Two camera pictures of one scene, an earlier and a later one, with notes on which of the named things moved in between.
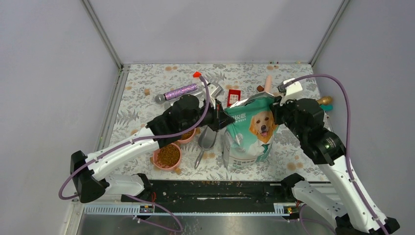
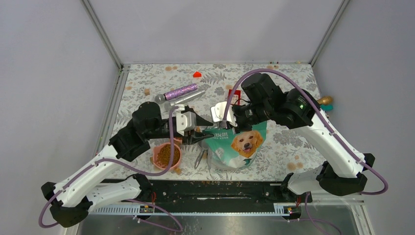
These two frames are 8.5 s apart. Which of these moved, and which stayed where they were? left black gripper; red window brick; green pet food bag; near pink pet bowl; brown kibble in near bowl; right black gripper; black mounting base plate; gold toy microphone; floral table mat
Moved: left black gripper; green pet food bag; right black gripper
Stayed: red window brick; near pink pet bowl; floral table mat; gold toy microphone; brown kibble in near bowl; black mounting base plate
